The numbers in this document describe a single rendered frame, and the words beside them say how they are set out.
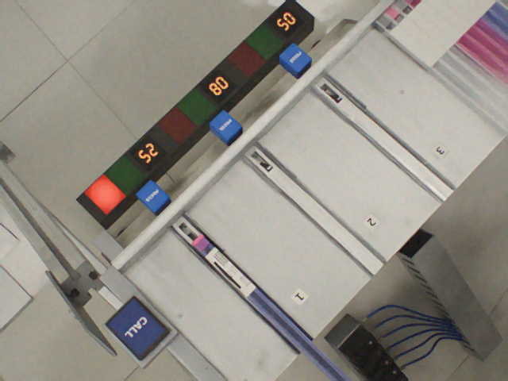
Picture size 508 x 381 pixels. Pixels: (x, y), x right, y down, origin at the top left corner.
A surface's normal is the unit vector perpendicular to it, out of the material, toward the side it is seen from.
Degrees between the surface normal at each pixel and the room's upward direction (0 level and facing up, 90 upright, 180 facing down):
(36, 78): 0
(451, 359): 0
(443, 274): 0
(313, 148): 44
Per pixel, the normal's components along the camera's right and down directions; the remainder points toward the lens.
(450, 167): -0.03, -0.25
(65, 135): 0.47, 0.28
